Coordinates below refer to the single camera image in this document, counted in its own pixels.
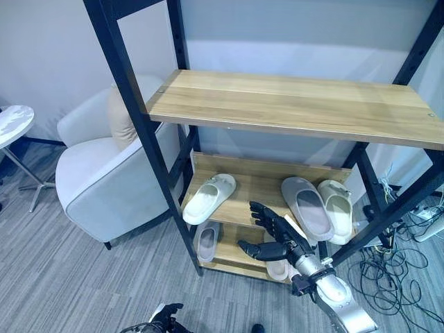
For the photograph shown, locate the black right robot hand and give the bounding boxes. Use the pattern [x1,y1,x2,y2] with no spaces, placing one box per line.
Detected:
[237,200,309,262]

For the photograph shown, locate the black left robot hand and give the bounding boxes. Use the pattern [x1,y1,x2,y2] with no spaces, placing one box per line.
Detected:
[148,302,185,326]

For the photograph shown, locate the beige pink plush slipper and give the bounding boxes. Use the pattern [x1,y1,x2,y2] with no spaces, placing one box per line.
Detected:
[265,259,291,281]

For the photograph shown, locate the grey plush slipper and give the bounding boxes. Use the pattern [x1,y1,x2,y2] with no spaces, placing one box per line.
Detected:
[280,176,333,242]
[196,221,221,263]

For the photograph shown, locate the wooden shelf board with backstop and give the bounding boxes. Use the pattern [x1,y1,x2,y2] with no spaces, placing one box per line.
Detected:
[181,151,358,244]

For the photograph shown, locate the lowest wooden shelf board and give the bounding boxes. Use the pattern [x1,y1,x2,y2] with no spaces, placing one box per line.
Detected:
[199,221,293,284]

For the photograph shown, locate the cream slide slipper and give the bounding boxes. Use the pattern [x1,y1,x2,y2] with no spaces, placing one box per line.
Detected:
[316,179,354,246]
[182,173,237,225]

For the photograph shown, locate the large wooden shelf board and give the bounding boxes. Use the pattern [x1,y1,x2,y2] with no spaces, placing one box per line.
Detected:
[144,69,444,151]

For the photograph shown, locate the white upholstered armchair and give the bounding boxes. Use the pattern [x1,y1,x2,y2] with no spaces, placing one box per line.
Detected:
[55,74,190,250]

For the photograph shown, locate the white power strip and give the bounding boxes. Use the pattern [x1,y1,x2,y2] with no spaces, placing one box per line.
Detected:
[411,204,444,243]

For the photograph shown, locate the beige cushion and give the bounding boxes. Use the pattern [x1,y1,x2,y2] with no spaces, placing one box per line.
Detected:
[106,84,139,151]

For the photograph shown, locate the round white side table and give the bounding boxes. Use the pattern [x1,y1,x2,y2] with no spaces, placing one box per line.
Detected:
[0,104,56,213]

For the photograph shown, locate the tangled black cables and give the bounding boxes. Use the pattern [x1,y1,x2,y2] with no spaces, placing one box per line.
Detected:
[346,194,444,333]

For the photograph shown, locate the black metal shoe rack frame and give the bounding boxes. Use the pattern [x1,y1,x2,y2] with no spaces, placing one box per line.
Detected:
[83,0,444,278]

